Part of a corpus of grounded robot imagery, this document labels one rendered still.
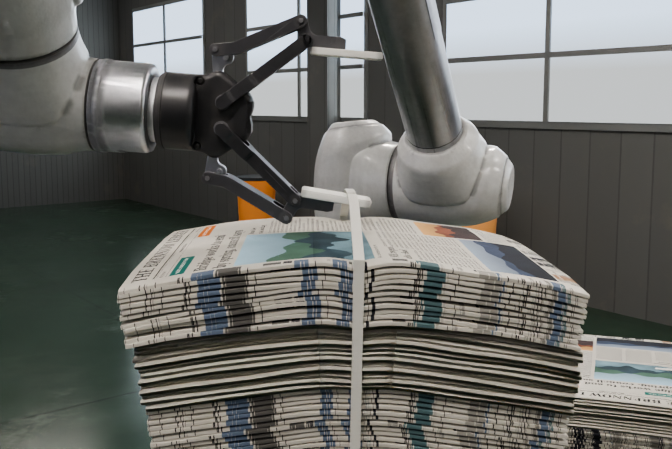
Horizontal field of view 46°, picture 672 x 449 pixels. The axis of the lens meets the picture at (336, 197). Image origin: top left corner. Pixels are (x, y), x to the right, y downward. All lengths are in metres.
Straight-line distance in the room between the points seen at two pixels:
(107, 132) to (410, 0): 0.59
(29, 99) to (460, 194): 0.87
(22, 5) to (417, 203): 0.93
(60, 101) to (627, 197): 4.60
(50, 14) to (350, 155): 0.89
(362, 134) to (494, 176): 0.27
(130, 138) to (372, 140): 0.82
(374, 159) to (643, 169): 3.70
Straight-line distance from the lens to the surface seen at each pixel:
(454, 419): 0.71
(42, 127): 0.77
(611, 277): 5.28
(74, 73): 0.76
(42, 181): 10.96
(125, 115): 0.75
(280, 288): 0.66
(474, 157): 1.42
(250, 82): 0.76
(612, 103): 5.17
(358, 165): 1.50
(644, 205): 5.10
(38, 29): 0.72
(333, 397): 0.70
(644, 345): 1.70
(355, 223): 0.70
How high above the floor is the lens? 1.31
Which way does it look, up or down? 7 degrees down
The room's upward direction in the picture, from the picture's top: straight up
